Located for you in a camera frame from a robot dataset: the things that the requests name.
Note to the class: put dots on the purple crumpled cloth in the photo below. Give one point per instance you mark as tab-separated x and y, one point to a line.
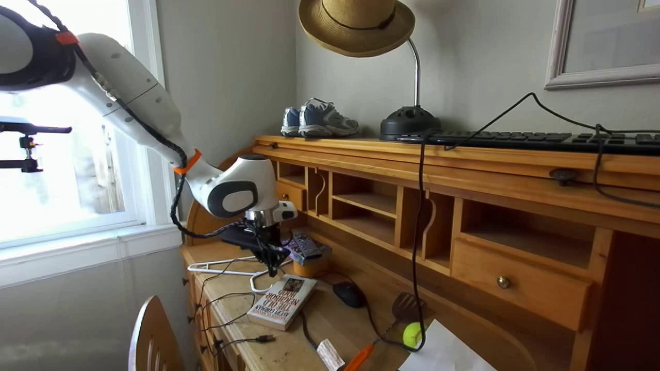
306	245

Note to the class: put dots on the white framed picture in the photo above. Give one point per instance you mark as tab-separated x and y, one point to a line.
559	42

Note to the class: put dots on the brown tape roll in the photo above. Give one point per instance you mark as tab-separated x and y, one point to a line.
310	269

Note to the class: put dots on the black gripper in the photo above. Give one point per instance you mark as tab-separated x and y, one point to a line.
254	239

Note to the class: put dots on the yellow-green tennis ball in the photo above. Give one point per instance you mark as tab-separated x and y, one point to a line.
413	334

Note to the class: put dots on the pair of shoes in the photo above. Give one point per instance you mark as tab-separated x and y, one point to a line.
327	123

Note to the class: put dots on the black computer mouse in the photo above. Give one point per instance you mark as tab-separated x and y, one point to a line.
349	294

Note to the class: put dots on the curved wooden board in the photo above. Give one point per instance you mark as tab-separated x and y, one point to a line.
156	337

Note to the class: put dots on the small black clip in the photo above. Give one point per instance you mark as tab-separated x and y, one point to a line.
563	176

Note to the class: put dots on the white blue sneaker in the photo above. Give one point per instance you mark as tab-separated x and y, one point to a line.
290	123

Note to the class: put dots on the straw hat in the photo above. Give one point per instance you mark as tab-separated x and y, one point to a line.
358	23

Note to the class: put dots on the brass drawer knob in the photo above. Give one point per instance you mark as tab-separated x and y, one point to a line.
504	281

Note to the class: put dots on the white paper sheet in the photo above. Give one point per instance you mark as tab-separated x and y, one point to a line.
447	352

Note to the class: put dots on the black desk lamp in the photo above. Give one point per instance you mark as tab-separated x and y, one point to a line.
408	124

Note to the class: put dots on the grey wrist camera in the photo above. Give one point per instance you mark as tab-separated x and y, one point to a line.
280	210

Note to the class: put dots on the black hairbrush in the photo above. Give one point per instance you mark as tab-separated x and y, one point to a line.
407	308

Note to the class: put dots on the wooden roll-top desk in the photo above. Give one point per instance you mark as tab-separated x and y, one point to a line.
523	275

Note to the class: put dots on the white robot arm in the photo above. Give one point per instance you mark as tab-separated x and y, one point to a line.
130	90

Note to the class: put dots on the white window frame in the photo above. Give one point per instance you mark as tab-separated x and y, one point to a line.
83	259

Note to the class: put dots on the orange pen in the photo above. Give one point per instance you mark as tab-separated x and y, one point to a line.
362	355

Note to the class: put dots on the black computer keyboard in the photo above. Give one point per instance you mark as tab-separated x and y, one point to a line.
537	139

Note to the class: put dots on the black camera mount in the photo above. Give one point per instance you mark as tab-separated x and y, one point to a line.
28	129

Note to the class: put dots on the white paperback book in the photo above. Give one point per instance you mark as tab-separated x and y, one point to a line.
282	302

